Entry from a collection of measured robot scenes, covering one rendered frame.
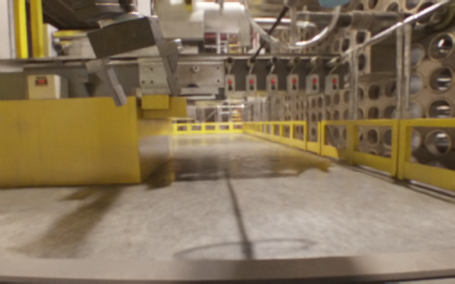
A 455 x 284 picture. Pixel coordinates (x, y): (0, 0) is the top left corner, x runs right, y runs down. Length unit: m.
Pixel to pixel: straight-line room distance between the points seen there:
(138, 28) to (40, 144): 1.53
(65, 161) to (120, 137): 0.41
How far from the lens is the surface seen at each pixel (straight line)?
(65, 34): 2.89
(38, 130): 1.91
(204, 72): 1.92
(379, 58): 2.91
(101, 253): 0.84
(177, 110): 1.65
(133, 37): 0.47
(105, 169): 1.70
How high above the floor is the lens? 0.39
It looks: 5 degrees down
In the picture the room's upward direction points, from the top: 1 degrees counter-clockwise
